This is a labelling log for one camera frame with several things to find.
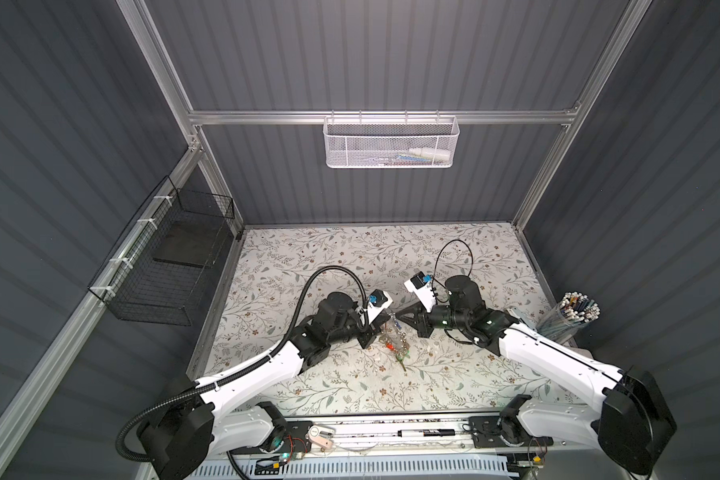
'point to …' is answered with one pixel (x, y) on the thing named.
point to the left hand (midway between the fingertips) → (388, 315)
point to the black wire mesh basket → (157, 269)
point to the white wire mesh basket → (391, 142)
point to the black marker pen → (434, 432)
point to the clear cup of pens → (562, 322)
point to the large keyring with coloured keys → (396, 341)
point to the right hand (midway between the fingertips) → (401, 317)
